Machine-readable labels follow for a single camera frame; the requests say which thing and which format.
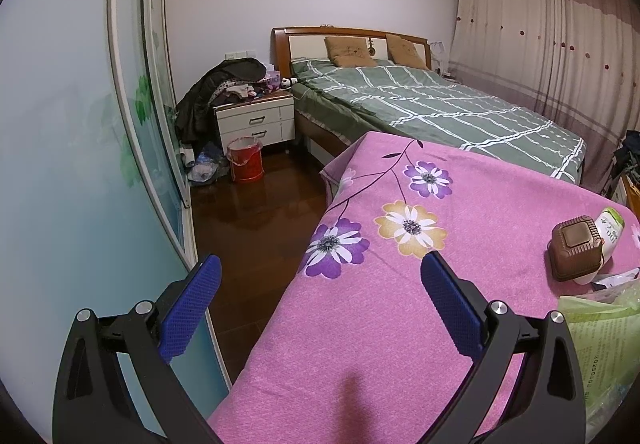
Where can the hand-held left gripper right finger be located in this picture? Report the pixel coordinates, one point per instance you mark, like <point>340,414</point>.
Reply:
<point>450,304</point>

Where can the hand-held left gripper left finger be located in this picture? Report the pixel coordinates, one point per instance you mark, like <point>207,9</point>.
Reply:
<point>192,309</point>

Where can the pink floral cloth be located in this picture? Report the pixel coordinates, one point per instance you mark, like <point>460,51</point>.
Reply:
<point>380,324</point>

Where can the brown plastic box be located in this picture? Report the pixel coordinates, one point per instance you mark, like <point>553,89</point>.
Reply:
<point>572,249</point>

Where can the plastic bags on floor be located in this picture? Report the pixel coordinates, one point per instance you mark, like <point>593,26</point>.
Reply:
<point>205,167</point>

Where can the red bucket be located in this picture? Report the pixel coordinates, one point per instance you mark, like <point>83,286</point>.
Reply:
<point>246,164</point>

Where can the green plastic bag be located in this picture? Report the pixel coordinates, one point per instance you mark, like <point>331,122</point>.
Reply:
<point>610,339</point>

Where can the white green bottle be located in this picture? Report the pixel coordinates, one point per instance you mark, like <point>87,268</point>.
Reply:
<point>611,229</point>

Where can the green plaid duvet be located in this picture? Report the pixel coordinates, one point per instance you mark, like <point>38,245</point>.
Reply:
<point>425,109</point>

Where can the white nightstand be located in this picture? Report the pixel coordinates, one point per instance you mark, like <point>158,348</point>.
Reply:
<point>255,122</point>

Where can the sliding wardrobe door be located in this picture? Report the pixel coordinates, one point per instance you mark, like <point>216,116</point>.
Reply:
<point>75,149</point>

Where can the dark jacket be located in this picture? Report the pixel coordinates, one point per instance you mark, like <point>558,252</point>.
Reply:
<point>200,99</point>

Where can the pile of clothes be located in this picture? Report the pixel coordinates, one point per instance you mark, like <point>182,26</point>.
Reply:
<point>245,89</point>

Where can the heap of dark clothes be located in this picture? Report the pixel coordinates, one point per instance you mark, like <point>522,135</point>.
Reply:
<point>629,154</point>

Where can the small panda toy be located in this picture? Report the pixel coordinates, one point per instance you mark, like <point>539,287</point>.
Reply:
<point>287,83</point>

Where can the bedside lamp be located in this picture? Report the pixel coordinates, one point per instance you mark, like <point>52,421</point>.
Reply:
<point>438,52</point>

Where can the brown pillow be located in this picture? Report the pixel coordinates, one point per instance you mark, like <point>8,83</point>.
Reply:
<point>406,52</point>
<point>347,50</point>

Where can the pink striped curtain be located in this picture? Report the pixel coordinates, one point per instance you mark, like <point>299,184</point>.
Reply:
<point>540,39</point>

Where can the bed with green blanket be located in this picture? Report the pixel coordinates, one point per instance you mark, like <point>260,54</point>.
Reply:
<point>300,35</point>

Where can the wall socket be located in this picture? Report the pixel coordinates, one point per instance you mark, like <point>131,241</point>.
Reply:
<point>236,56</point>

